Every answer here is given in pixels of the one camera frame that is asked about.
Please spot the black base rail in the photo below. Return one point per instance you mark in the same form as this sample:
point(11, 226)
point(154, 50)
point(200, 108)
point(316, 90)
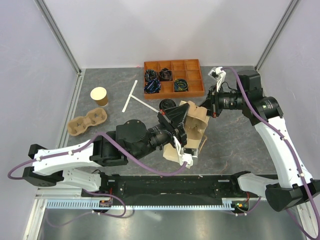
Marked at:
point(216, 186)

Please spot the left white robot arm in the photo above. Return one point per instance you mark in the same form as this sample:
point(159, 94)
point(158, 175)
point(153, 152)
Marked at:
point(130, 141)

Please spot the kraft paper bag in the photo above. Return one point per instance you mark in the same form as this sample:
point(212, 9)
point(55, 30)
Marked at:
point(195, 140)

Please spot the grey cable duct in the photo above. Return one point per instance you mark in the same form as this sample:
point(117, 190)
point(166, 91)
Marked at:
point(96, 204)

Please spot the cardboard cup carrier tray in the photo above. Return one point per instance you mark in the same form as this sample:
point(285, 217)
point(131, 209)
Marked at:
point(197, 119)

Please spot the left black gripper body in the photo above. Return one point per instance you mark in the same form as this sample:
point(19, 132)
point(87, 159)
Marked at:
point(173, 130)

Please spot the blue striped item in tray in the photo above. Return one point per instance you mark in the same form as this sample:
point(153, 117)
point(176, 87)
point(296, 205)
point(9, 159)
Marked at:
point(152, 87)

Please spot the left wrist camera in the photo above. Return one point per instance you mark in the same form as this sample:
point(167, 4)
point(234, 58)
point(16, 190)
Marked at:
point(185, 155)

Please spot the white straw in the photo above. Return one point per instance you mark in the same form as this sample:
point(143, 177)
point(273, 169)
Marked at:
point(128, 98)
point(143, 103)

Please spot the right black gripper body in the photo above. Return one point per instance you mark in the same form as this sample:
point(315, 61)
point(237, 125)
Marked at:
point(216, 111)

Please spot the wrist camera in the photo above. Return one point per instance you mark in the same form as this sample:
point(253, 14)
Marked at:
point(185, 155)
point(219, 75)

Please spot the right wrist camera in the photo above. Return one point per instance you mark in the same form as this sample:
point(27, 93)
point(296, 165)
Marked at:
point(219, 75)

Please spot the blue yellow item in tray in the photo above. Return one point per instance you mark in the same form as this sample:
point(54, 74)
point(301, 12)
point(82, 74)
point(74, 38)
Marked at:
point(180, 85)

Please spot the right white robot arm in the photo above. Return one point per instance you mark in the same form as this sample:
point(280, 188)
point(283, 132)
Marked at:
point(294, 183)

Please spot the dark item in tray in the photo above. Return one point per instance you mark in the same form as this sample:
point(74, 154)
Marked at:
point(150, 75)

